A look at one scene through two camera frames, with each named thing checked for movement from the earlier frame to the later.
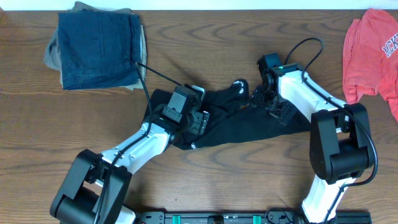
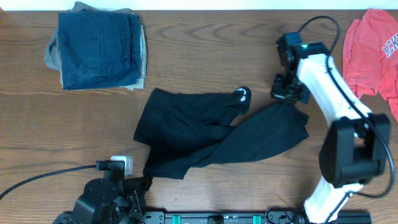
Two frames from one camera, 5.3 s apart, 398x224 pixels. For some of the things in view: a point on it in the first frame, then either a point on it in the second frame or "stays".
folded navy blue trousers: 99,50 stays
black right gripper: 277,109 → 285,92
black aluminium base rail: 245,217 stays
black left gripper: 202,122 → 137,185
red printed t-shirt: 370,58 stays
